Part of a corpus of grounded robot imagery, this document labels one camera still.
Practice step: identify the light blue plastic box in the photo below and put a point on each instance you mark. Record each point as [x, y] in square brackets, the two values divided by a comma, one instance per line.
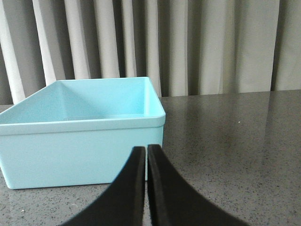
[78, 132]

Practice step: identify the grey pleated curtain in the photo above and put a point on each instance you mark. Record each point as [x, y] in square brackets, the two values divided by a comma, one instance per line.
[186, 47]

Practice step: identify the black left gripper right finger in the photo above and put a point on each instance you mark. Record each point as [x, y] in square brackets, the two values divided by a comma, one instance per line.
[173, 202]

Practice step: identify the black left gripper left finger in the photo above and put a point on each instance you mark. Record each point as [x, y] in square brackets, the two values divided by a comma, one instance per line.
[122, 203]

